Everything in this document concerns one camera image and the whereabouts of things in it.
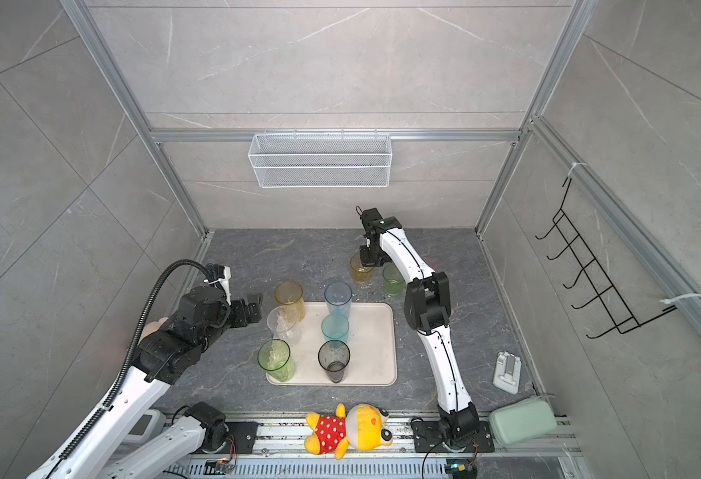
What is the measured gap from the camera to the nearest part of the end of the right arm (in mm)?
768

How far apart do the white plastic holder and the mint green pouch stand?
44 mm

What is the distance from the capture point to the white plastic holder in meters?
0.83

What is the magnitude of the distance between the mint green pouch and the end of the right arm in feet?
1.64

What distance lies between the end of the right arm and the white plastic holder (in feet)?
1.55

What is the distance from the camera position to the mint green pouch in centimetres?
73

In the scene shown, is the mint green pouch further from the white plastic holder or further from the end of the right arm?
the end of the right arm
